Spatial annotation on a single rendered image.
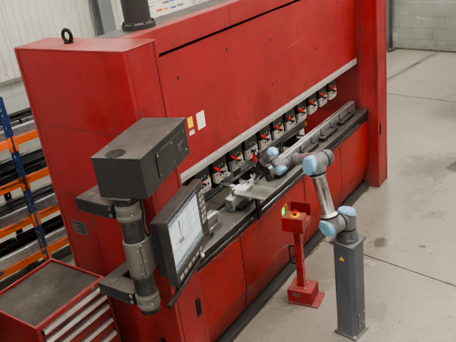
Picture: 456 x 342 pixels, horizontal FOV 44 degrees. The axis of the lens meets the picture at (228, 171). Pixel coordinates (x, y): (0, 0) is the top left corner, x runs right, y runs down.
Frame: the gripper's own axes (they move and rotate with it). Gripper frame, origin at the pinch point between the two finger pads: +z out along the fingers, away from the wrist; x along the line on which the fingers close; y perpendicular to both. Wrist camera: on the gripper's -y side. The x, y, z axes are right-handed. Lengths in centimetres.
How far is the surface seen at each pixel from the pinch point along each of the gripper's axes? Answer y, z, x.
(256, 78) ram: 49, -48, -29
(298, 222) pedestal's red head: -43.8, 0.8, -1.0
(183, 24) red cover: 81, -97, 41
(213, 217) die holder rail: 0.0, 8.2, 44.7
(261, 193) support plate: -10.6, -4.8, 8.6
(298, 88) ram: 33, -23, -88
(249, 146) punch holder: 20.1, -14.5, -7.6
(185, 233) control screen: -12, -70, 125
